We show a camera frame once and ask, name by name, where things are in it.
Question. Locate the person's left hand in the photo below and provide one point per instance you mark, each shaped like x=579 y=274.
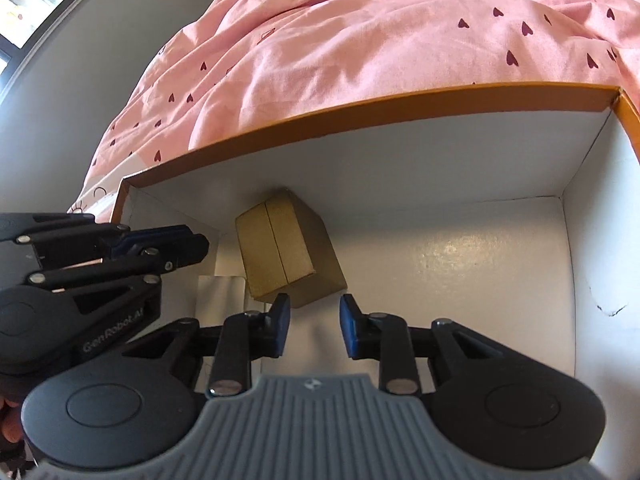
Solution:
x=10 y=422

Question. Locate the orange cardboard box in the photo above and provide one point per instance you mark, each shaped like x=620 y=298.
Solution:
x=450 y=260

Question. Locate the pink heart print blanket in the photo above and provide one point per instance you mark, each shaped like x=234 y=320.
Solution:
x=350 y=50

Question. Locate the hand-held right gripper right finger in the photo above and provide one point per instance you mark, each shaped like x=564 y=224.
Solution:
x=350 y=325

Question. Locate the dark framed window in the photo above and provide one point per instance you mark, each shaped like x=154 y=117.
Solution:
x=30 y=5

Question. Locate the small brown cardboard box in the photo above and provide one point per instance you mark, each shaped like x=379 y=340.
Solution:
x=280 y=250

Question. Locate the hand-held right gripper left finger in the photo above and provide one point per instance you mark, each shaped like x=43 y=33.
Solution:
x=282 y=317

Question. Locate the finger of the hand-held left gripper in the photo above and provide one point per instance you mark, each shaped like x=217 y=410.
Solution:
x=170 y=255
x=70 y=235

